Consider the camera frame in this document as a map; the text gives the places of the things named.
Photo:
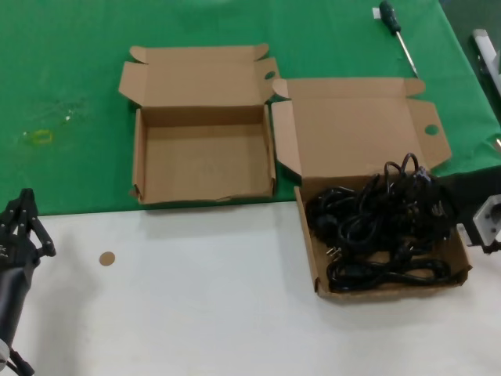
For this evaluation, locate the grey metal bracket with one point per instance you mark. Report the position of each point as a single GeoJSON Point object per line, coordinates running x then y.
{"type": "Point", "coordinates": [485, 43]}

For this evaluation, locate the open brown cardboard box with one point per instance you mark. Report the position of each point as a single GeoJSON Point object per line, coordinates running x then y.
{"type": "Point", "coordinates": [352, 129]}
{"type": "Point", "coordinates": [203, 156]}

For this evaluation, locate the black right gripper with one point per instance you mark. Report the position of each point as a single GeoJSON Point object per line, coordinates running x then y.
{"type": "Point", "coordinates": [462, 196]}

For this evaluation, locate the green tablecloth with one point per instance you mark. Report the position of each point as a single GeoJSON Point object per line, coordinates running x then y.
{"type": "Point", "coordinates": [78, 58]}

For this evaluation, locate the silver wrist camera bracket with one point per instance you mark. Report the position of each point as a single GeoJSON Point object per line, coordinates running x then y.
{"type": "Point", "coordinates": [487, 219]}

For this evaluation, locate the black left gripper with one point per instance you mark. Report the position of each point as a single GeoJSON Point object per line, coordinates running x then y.
{"type": "Point", "coordinates": [15, 252]}

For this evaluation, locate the round brown cardboard disc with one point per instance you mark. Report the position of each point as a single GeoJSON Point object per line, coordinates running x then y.
{"type": "Point", "coordinates": [107, 259]}

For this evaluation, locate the yellow rectangular outline mark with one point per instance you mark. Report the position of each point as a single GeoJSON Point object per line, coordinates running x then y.
{"type": "Point", "coordinates": [42, 138]}

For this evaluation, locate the small white paper scrap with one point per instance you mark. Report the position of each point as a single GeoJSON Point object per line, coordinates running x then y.
{"type": "Point", "coordinates": [376, 13]}

